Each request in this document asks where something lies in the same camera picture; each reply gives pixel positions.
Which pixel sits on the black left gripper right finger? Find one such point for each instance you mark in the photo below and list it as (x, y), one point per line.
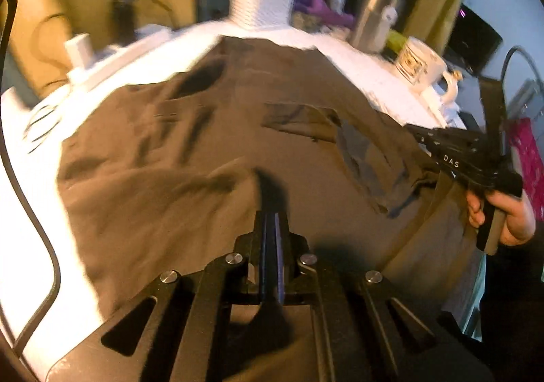
(364, 330)

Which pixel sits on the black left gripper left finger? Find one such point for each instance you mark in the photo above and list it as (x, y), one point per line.
(172, 328)

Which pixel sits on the brown knit garment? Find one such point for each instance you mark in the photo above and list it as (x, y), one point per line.
(167, 176)

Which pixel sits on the right hand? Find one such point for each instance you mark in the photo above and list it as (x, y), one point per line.
(520, 223)

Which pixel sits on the pink cloth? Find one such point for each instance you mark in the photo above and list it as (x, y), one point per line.
(522, 139)

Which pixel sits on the white printed mug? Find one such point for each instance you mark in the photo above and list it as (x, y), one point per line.
(420, 67)

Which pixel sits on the stainless steel tumbler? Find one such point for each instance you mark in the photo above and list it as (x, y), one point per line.
(373, 22)

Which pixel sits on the purple cloth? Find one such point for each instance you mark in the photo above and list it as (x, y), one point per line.
(321, 11)

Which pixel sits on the white power strip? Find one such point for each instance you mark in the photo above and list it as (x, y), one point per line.
(115, 57)

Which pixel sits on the white charger adapter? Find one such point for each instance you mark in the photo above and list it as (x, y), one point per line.
(79, 51)

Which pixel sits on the black charger adapter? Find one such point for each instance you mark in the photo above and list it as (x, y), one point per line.
(124, 22)

